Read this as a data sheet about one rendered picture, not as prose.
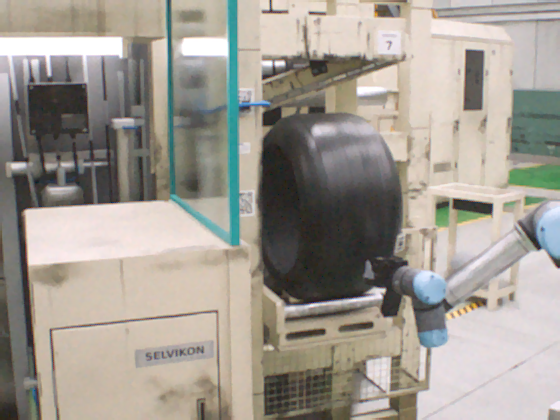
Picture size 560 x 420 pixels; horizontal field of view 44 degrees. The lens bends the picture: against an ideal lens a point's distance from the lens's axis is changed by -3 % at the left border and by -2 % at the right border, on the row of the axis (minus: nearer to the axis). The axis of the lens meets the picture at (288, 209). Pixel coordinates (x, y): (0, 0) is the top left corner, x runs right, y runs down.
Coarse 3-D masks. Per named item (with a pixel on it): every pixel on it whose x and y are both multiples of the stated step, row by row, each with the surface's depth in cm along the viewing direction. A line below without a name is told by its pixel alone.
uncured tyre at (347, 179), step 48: (288, 144) 204; (336, 144) 198; (384, 144) 205; (288, 192) 246; (336, 192) 192; (384, 192) 197; (288, 240) 243; (336, 240) 193; (384, 240) 199; (288, 288) 213; (336, 288) 205
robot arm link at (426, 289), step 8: (408, 272) 176; (416, 272) 173; (424, 272) 171; (432, 272) 170; (400, 280) 177; (408, 280) 173; (416, 280) 170; (424, 280) 168; (432, 280) 168; (440, 280) 169; (408, 288) 173; (416, 288) 170; (424, 288) 167; (432, 288) 168; (440, 288) 169; (408, 296) 177; (416, 296) 171; (424, 296) 168; (432, 296) 168; (440, 296) 169; (416, 304) 172; (424, 304) 171; (432, 304) 170
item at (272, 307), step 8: (264, 288) 213; (264, 296) 209; (272, 296) 205; (264, 304) 209; (272, 304) 202; (280, 304) 200; (264, 312) 210; (272, 312) 203; (280, 312) 200; (264, 320) 210; (272, 320) 203; (280, 320) 201; (272, 328) 204; (280, 328) 201
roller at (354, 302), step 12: (312, 300) 210; (324, 300) 210; (336, 300) 211; (348, 300) 212; (360, 300) 214; (372, 300) 215; (288, 312) 205; (300, 312) 207; (312, 312) 208; (324, 312) 210
